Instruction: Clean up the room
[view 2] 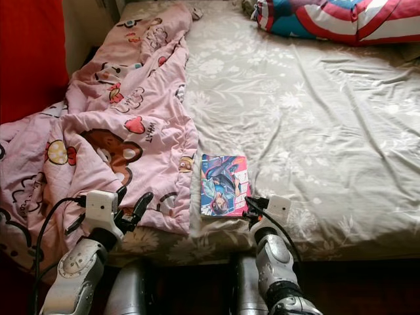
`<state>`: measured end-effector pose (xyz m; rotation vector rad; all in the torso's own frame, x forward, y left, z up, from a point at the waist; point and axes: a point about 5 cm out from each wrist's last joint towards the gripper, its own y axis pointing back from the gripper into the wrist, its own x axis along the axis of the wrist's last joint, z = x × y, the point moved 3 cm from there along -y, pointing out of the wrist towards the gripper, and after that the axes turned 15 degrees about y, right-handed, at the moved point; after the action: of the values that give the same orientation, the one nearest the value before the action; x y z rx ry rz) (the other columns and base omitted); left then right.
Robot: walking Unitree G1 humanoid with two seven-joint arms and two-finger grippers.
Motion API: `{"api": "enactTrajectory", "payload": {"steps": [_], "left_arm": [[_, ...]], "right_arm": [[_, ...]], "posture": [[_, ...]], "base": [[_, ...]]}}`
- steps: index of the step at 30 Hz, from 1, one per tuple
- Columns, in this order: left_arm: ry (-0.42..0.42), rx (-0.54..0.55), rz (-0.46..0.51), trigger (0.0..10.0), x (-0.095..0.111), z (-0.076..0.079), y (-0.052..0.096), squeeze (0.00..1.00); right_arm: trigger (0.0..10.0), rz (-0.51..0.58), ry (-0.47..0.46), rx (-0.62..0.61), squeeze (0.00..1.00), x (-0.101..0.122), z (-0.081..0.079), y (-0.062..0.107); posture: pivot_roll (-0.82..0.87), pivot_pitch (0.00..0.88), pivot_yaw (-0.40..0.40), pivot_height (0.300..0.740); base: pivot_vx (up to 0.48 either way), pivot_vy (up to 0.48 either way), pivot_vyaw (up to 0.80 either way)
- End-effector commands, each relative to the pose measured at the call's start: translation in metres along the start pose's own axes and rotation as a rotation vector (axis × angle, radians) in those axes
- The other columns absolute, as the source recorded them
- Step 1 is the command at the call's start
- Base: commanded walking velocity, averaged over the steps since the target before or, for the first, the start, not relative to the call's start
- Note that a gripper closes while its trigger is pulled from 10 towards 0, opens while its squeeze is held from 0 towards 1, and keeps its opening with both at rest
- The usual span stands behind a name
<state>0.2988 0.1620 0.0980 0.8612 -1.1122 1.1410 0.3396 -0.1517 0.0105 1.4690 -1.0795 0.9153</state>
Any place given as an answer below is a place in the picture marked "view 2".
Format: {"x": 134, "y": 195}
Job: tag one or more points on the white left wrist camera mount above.
{"x": 103, "y": 209}

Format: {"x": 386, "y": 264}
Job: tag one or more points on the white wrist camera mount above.
{"x": 279, "y": 209}
{"x": 103, "y": 209}

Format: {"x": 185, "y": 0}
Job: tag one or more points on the silver right robot leg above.
{"x": 246, "y": 289}

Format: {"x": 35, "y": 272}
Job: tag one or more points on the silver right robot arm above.
{"x": 279, "y": 262}

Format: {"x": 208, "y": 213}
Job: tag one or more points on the pink cartoon blanket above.
{"x": 138, "y": 98}

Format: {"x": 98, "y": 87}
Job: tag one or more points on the anime comic book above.
{"x": 224, "y": 187}

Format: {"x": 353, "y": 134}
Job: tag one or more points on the beige floral bed sheet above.
{"x": 315, "y": 131}

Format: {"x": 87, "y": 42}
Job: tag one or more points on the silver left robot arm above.
{"x": 79, "y": 272}

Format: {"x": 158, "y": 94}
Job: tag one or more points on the red white blue bolster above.
{"x": 335, "y": 23}

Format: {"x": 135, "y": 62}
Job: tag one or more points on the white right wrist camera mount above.
{"x": 279, "y": 209}

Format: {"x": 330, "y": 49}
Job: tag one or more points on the silver left robot leg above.
{"x": 126, "y": 292}

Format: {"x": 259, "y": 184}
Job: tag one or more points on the silver robot leg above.
{"x": 246, "y": 289}
{"x": 126, "y": 292}

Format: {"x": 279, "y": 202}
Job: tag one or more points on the large red cushion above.
{"x": 29, "y": 59}

